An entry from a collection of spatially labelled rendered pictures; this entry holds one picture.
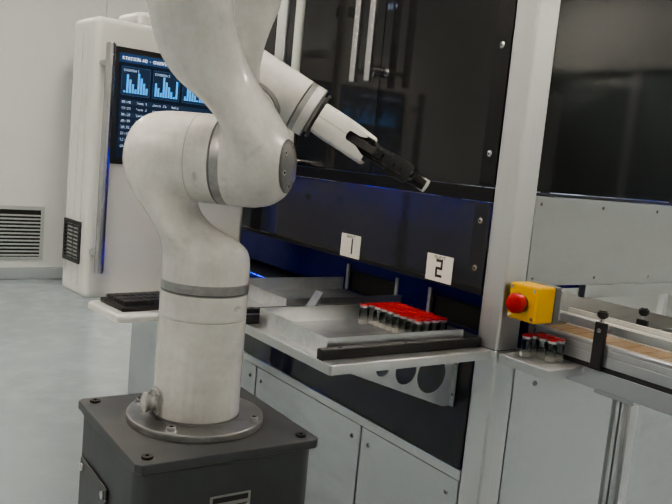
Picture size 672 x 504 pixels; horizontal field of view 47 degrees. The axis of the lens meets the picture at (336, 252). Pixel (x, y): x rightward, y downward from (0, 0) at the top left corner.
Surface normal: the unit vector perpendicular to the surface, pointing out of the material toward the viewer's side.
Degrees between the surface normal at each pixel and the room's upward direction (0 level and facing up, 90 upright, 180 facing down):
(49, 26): 90
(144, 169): 92
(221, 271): 86
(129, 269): 90
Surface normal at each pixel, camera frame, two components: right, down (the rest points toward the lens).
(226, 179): -0.28, 0.46
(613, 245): 0.57, 0.15
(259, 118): 0.75, -0.14
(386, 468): -0.82, 0.00
